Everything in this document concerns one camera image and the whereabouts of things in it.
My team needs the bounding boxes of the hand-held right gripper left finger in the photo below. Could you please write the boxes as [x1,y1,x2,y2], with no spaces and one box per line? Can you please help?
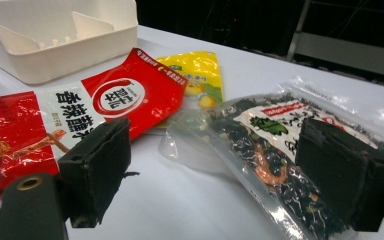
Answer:
[57,116,132,229]

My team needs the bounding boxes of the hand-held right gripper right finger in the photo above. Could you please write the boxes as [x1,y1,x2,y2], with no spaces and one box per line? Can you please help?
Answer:
[294,117,384,232]

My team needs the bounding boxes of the red and white seasoning packet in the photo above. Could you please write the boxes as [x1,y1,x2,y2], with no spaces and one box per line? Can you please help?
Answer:
[0,47,189,202]

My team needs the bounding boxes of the clear bag of dried seaweed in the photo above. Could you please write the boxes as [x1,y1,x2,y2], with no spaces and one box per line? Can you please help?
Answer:
[158,76,384,240]

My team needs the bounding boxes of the white plastic divided storage box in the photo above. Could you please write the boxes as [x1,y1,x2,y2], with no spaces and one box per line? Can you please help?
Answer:
[0,0,140,85]

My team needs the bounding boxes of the yellow seasoning pouch with spout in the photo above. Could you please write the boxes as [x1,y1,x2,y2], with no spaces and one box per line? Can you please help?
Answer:
[155,50,226,130]

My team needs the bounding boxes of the grey metal stand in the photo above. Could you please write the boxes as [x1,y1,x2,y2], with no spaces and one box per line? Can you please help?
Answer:
[285,0,384,80]

